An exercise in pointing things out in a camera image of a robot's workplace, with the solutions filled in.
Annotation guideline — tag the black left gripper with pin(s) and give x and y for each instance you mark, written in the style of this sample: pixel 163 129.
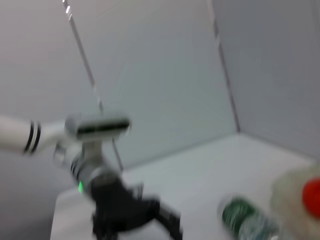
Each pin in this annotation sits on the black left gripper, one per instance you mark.
pixel 117 207

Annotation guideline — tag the clear green-label water bottle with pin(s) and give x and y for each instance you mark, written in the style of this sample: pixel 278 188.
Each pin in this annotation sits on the clear green-label water bottle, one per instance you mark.
pixel 240 215

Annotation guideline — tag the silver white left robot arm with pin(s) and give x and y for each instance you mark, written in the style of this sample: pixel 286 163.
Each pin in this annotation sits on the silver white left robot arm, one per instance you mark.
pixel 15 135

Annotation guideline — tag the green glass fruit plate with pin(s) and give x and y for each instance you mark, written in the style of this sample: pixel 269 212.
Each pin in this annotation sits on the green glass fruit plate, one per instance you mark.
pixel 287 200

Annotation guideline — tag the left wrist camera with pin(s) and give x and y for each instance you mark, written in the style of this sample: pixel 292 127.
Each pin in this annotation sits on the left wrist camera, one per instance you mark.
pixel 100 127

